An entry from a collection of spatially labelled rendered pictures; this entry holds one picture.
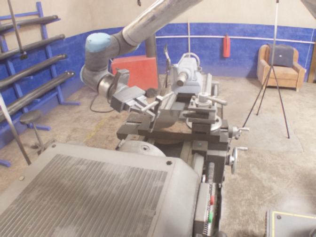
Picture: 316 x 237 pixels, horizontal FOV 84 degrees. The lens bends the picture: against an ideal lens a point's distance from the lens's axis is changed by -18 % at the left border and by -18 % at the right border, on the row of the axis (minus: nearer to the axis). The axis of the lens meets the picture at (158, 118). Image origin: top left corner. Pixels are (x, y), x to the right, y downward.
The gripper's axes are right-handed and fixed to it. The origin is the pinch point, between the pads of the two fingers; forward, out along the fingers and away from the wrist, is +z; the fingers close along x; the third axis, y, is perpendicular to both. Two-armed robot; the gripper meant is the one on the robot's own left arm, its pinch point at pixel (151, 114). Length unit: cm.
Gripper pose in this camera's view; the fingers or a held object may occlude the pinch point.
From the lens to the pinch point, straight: 71.6
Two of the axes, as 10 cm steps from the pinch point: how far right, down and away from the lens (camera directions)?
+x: -5.4, 3.6, -7.6
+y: -2.8, 7.8, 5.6
